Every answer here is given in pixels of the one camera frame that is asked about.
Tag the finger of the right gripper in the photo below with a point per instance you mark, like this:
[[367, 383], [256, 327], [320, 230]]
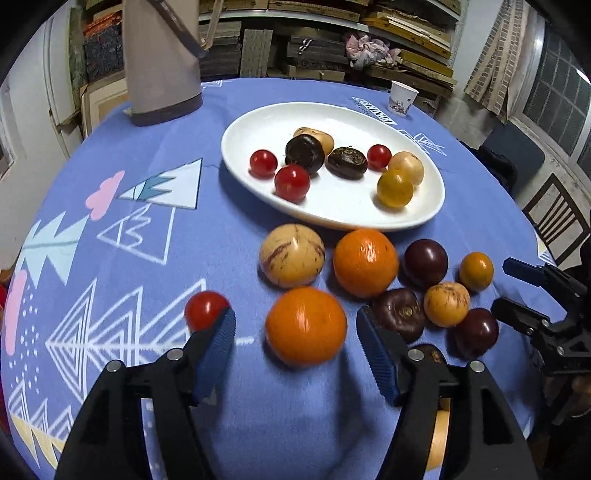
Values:
[[535, 274], [521, 318]]

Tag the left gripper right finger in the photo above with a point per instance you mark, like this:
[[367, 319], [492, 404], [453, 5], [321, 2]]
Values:
[[484, 439]]

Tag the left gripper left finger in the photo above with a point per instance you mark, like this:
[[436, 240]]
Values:
[[106, 440]]

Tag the dark red plum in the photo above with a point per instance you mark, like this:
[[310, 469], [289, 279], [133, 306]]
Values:
[[477, 333]]

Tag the small orange tomato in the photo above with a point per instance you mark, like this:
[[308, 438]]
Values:
[[476, 271]]

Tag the orange yellow round fruit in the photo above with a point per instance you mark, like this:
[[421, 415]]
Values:
[[447, 304]]

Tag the dark purple plum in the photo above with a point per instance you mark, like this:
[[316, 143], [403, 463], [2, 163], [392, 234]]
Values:
[[425, 263]]

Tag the large red tomato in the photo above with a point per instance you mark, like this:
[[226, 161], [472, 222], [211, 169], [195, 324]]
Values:
[[203, 308]]

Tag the yellow tomato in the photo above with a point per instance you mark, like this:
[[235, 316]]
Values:
[[395, 189]]

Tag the pale beige fruit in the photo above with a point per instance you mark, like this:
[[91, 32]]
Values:
[[410, 164]]

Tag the orange mandarin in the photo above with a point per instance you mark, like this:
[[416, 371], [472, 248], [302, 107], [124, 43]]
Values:
[[306, 327], [365, 263]]

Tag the dark brown mangosteen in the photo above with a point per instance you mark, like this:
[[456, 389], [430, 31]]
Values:
[[306, 151], [347, 162]]

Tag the beige striped melon fruit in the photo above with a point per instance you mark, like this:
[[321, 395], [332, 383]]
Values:
[[292, 255]]

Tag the small red cherry tomato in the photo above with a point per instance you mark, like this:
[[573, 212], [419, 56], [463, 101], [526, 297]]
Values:
[[263, 164]]

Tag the wooden chair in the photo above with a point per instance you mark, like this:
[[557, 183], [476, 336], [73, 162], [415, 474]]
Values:
[[558, 222]]

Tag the checked curtain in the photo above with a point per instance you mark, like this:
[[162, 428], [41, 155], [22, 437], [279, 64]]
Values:
[[491, 77]]

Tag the white paper cup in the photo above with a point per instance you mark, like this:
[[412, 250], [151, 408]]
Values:
[[401, 98]]

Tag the white oval plate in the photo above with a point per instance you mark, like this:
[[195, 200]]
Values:
[[332, 201]]

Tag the blue patterned tablecloth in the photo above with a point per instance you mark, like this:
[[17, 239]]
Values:
[[140, 219]]

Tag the shelf with stacked boards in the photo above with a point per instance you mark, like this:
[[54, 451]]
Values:
[[307, 40]]

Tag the pink crumpled cloth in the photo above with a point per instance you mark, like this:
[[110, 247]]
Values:
[[364, 51]]

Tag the beige thermos jug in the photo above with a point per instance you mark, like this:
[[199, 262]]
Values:
[[162, 49]]

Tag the window with metal frame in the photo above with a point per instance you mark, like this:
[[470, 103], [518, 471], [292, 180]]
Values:
[[553, 95]]

